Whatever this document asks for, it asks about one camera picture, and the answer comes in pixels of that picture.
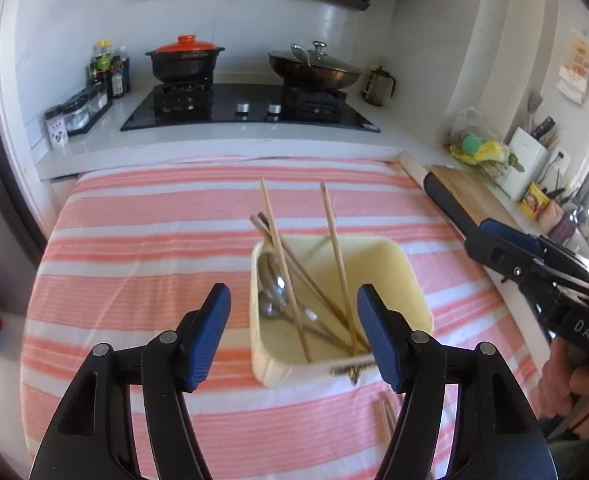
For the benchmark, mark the wall calendar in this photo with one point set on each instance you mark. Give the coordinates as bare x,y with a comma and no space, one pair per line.
576,70

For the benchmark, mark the metal spoon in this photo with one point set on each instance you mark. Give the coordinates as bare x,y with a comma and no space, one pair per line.
272,305
270,270

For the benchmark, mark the wooden chopstick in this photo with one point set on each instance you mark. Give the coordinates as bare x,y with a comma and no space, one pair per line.
274,230
387,417
332,230
261,216
253,219
379,412

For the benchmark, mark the clear seasoning jar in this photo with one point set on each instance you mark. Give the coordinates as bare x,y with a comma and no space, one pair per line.
77,115
99,100

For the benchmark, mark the white wall socket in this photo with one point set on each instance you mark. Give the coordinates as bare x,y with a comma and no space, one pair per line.
560,160

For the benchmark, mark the orange pot lid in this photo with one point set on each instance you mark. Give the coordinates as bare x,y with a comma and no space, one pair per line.
184,45

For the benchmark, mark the white knife block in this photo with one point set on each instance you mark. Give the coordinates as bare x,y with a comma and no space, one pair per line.
524,165

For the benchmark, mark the glass wok lid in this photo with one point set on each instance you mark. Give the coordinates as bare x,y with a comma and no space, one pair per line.
332,62

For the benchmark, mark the green scrub ball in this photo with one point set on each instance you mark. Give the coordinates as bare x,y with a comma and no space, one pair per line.
472,145

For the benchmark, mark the clear plastic bag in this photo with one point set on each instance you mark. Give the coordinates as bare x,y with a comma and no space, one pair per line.
467,122

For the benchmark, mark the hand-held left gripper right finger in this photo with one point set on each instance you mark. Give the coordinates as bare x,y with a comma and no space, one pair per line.
379,340

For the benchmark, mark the green label sauce bottle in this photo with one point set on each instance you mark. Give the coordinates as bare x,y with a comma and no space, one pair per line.
104,62

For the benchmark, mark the dark glass pitcher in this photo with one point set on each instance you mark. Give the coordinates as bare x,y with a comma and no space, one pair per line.
378,87

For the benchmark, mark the cream ribbed utensil holder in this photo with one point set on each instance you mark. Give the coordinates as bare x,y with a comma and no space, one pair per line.
399,280

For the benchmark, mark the grey spatula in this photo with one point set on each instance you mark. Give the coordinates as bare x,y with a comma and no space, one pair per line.
534,105

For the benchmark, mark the dark sauce bottle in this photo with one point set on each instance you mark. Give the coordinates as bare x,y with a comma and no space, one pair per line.
93,72
123,72

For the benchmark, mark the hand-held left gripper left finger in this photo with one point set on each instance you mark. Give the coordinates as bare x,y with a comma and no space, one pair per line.
209,340

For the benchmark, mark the black glass gas stove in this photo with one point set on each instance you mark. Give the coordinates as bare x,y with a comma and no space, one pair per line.
214,102

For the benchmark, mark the wooden cutting board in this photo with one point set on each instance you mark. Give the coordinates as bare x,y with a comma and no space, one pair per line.
469,192

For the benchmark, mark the yellow packet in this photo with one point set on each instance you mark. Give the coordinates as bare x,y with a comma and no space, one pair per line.
536,200

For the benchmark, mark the pink white striped cloth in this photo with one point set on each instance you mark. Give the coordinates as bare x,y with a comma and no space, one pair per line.
149,240

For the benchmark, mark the black clay pot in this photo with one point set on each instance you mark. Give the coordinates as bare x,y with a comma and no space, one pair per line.
184,67

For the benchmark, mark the pink cup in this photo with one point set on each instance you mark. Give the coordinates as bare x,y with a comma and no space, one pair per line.
559,222

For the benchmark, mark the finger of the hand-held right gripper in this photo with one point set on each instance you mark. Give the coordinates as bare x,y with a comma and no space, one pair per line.
509,235
494,260

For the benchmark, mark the yellow cleaning cloth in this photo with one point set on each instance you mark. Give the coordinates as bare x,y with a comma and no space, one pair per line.
489,152

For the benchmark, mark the dark metal wok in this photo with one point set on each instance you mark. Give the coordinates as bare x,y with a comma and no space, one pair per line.
319,80

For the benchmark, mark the person's right hand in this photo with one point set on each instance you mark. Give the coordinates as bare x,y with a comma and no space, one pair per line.
584,385

